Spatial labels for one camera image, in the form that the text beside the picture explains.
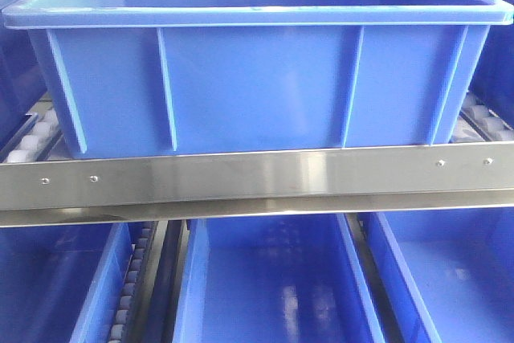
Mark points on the steel shelf crossbar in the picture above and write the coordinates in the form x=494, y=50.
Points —
x=254, y=184

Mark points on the large blue plastic box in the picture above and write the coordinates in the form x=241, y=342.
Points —
x=132, y=78

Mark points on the upper left shelf rollers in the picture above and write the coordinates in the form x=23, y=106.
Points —
x=34, y=140

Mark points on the lower roller track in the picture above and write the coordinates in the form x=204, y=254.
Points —
x=125, y=318

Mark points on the blue bin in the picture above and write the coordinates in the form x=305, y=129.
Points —
x=447, y=273
x=292, y=278
x=62, y=284
x=493, y=81
x=22, y=82

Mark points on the lower centre blue bin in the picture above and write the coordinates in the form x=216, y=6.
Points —
x=292, y=278

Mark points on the blue bin far left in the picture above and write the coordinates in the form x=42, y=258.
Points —
x=22, y=82

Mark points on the lower left blue bin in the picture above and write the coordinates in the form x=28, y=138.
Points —
x=62, y=284

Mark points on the blue bin far right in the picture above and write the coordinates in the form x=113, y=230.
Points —
x=493, y=81

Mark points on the lower right blue bin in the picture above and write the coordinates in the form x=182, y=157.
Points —
x=447, y=273

